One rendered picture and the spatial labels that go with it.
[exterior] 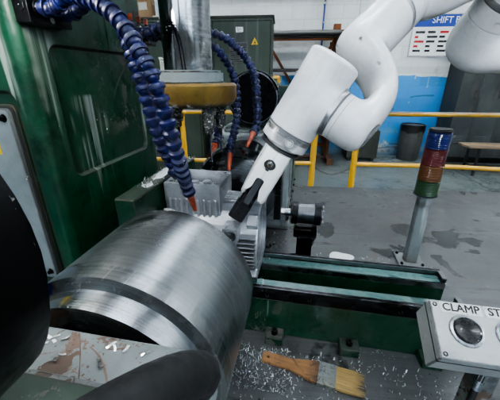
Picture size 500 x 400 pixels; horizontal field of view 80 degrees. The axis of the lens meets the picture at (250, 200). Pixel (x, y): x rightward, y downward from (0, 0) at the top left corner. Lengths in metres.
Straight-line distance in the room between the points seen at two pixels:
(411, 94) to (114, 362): 5.95
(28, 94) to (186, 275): 0.38
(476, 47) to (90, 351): 0.82
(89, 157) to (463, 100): 5.62
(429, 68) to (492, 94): 1.00
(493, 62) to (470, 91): 5.09
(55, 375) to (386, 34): 0.61
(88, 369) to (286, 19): 5.58
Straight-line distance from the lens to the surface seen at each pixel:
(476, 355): 0.46
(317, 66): 0.48
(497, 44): 0.83
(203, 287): 0.35
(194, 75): 0.56
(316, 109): 0.48
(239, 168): 0.84
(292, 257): 0.77
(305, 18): 5.69
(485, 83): 6.00
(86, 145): 0.66
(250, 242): 0.59
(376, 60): 0.57
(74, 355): 0.27
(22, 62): 0.58
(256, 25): 3.75
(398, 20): 0.65
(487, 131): 6.11
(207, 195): 0.61
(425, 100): 6.15
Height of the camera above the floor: 1.35
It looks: 23 degrees down
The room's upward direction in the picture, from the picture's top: straight up
